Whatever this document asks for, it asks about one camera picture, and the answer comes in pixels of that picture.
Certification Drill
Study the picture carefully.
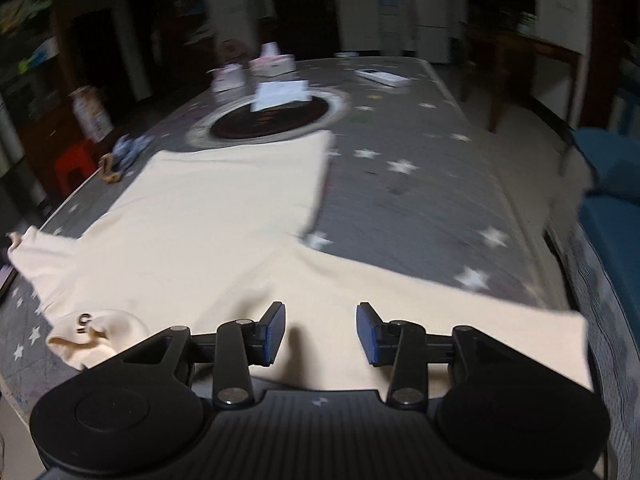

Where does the white refrigerator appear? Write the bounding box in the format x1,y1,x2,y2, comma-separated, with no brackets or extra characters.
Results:
407,0,453,65

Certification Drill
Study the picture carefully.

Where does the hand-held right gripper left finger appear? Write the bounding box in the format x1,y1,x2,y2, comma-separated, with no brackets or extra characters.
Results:
121,301,287,407

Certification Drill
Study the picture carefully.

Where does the blue patterned cloth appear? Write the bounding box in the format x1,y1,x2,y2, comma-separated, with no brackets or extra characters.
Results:
111,135,155,171

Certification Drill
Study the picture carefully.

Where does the wooden side table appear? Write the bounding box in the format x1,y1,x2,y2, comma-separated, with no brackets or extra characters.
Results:
460,25,588,176

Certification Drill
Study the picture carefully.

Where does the small white box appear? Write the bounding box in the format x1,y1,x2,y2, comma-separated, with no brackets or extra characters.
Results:
210,63,247,93

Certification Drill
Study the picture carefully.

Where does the white tissue box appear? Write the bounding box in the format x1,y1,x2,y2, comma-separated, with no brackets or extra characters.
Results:
248,42,296,77

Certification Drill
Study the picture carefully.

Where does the white paper card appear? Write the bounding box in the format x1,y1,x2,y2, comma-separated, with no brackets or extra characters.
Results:
250,79,310,112

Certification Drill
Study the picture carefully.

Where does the round black induction cooktop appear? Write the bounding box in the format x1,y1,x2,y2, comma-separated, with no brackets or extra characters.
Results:
186,87,353,151

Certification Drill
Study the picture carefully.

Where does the cream t-shirt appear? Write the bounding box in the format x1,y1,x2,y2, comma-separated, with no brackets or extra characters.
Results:
7,130,594,395

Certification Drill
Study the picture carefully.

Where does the white remote control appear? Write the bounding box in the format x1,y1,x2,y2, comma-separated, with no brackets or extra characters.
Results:
355,68,412,88

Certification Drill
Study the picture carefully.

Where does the blue chair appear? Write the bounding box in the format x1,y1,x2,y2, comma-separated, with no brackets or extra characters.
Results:
572,127,640,306

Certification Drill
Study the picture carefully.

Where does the brown hair tie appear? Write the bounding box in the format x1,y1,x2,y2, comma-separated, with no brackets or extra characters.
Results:
98,153,125,184

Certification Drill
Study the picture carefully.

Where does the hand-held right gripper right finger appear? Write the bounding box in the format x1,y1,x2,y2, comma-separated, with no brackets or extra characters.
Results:
355,303,498,407

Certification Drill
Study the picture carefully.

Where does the red plastic stool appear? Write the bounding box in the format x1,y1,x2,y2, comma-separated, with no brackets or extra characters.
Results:
53,140,101,197

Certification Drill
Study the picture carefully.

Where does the white printed canister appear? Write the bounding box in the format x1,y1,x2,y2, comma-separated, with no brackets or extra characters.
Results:
69,86,113,143

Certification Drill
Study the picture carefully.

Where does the grey star-print tablecloth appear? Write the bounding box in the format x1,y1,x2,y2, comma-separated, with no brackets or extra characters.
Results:
0,56,640,480

